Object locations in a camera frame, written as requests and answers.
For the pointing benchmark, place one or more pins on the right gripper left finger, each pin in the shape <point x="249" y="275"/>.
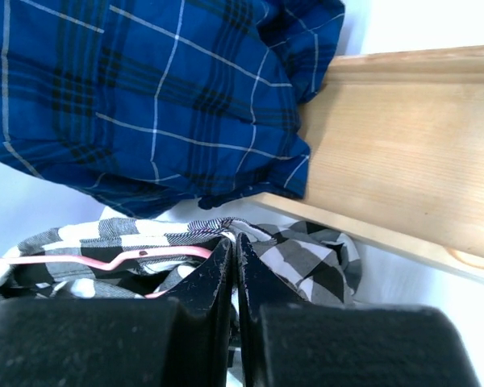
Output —
<point x="178" y="339"/>

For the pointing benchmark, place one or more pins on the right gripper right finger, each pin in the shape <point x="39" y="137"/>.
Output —
<point x="288" y="341"/>

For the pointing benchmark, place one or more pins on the black white checked shirt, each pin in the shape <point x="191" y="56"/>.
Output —
<point x="321" y="265"/>

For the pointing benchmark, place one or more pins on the pink wire hanger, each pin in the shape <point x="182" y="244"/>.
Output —
<point x="98" y="272"/>

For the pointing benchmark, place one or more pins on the blue plaid shirt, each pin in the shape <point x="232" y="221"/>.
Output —
<point x="144" y="104"/>

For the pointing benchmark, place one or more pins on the wooden clothes rack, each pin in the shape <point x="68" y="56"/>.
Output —
<point x="397" y="155"/>

